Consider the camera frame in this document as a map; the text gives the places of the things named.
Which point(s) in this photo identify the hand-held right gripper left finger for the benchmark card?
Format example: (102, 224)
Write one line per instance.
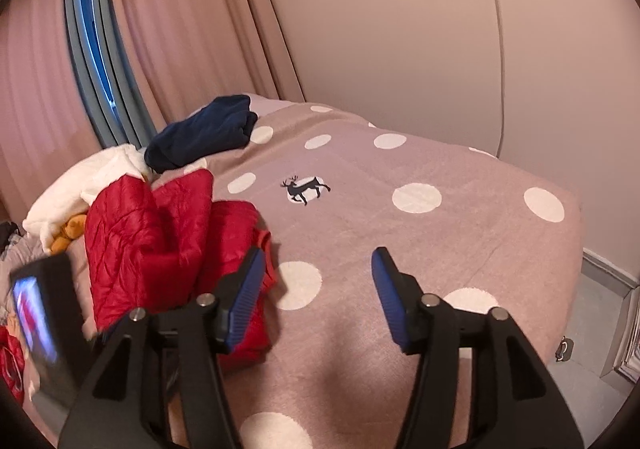
(246, 296)

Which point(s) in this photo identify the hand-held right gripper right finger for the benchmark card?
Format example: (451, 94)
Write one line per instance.
(387, 294)

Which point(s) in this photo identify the red quilted jacket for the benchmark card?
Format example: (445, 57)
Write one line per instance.
(145, 244)

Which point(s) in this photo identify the pink polka dot blanket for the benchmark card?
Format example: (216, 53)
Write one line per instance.
(400, 239)

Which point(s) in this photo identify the red folded garment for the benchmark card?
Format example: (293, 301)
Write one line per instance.
(10, 361)

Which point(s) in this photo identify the grey patterned cloth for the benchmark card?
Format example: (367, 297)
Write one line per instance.
(20, 251)

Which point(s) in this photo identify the orange plush toy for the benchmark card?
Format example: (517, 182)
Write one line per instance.
(70, 231)

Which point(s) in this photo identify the white fluffy cloth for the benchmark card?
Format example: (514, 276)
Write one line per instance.
(75, 189)

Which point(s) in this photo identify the navy blue garment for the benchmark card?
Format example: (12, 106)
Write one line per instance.
(205, 131)

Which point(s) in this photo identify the small dark floor object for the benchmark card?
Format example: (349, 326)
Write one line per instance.
(564, 349)

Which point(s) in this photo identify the pink curtain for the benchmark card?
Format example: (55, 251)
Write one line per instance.
(200, 14)
(30, 104)

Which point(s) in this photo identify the window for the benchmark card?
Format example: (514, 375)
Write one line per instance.
(95, 54)

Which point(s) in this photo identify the white door frame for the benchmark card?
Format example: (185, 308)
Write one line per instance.
(625, 344)

